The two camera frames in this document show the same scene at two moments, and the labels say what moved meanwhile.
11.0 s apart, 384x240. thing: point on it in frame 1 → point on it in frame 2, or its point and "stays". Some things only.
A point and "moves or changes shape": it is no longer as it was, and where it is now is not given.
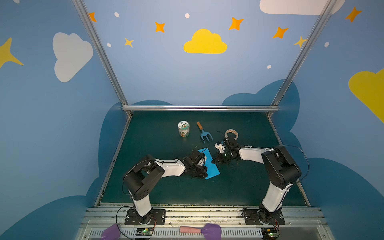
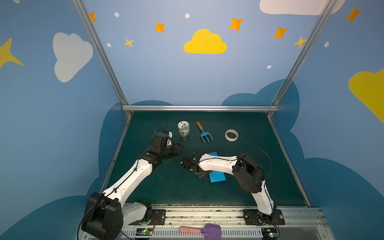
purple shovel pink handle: x=210 y=231 stays
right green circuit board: x=270 y=232 stays
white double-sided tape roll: x=232 y=130 stays
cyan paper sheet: x=212 y=170 moves or changes shape
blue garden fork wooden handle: x=204 y=133 stays
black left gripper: x=200 y=169 → x=172 y=149
